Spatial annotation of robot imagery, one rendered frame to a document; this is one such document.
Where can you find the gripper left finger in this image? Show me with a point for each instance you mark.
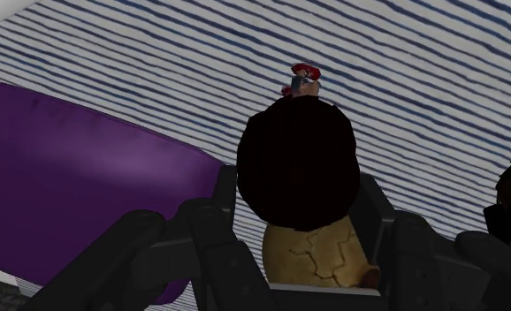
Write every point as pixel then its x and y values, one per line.
pixel 221 267

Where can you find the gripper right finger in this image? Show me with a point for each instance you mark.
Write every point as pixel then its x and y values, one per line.
pixel 415 262

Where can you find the black and tan figure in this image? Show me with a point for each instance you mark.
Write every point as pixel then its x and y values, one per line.
pixel 298 163

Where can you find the blue striped white bed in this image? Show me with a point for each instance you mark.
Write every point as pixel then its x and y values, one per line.
pixel 410 86

